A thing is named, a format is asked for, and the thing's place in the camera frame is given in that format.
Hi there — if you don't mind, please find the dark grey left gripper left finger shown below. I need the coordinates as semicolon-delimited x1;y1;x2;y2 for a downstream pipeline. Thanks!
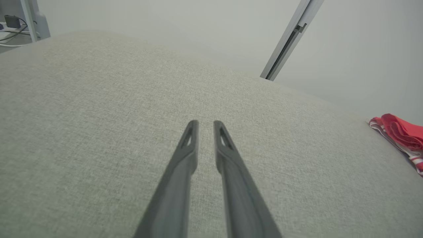
133;120;200;238

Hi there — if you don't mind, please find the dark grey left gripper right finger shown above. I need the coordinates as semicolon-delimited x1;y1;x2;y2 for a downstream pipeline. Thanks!
213;120;283;238

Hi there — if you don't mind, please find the red and white jersey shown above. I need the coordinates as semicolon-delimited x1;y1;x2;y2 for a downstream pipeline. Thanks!
368;113;423;176

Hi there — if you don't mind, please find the small black box device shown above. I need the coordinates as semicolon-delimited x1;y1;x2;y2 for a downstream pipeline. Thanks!
4;15;21;29

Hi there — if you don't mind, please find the grey partition post with feet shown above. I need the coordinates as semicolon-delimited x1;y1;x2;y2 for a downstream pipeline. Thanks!
260;0;325;81

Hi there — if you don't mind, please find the grey metal frame leg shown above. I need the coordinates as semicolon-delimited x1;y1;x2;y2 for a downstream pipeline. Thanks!
20;0;51;43

